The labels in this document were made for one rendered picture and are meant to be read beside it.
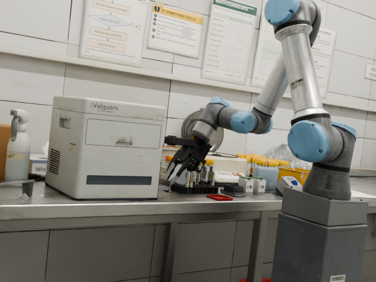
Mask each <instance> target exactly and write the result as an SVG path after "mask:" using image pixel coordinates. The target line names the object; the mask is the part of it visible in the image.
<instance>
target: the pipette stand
mask: <svg viewBox="0 0 376 282"><path fill-rule="evenodd" d="M278 172H279V169H277V168H271V167H267V168H266V167H253V175H252V176H258V177H263V178H265V181H266V186H265V192H273V193H274V192H275V186H276V185H277V180H278Z"/></svg>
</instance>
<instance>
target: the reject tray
mask: <svg viewBox="0 0 376 282"><path fill-rule="evenodd" d="M206 197H208V198H211V199H214V200H217V201H233V198H230V197H227V196H224V195H206Z"/></svg>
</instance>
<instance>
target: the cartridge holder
mask: <svg viewBox="0 0 376 282"><path fill-rule="evenodd" d="M220 192H221V193H225V194H228V195H232V196H234V197H238V196H241V197H245V196H246V193H244V192H243V186H239V185H235V184H224V188H223V189H220Z"/></svg>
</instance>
